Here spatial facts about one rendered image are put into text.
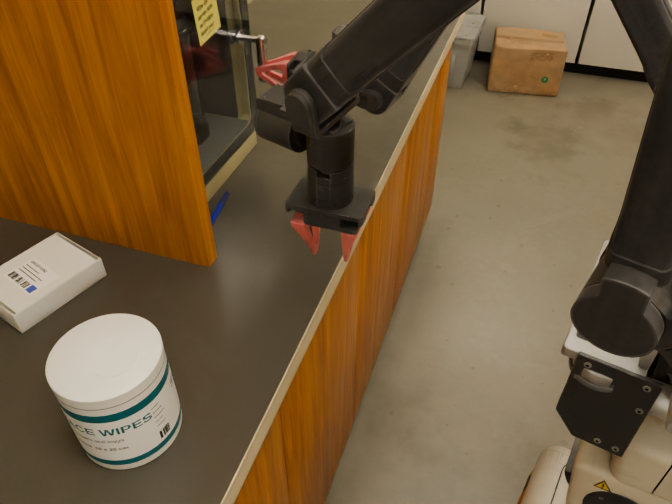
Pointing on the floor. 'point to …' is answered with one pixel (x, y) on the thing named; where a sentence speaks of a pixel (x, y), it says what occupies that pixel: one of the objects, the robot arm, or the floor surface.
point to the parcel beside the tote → (527, 61)
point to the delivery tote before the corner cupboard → (464, 48)
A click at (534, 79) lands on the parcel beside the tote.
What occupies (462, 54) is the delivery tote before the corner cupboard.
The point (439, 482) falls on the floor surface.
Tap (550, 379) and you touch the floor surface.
